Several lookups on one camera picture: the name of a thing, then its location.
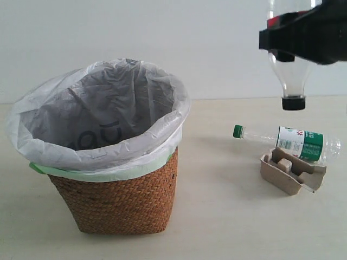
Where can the brown cardboard pulp tray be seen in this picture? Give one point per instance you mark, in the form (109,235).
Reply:
(289,173)

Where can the white and green bin liner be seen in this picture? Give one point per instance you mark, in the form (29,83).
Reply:
(110,121)

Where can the clear bottle with black cap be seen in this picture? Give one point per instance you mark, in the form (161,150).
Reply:
(292,75)

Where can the clear bottle with green label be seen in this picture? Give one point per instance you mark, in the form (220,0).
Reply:
(306,145)

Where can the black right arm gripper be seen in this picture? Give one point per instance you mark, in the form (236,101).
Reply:
(317,35)

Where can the brown woven wicker basket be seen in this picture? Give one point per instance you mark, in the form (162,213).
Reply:
(138,206)

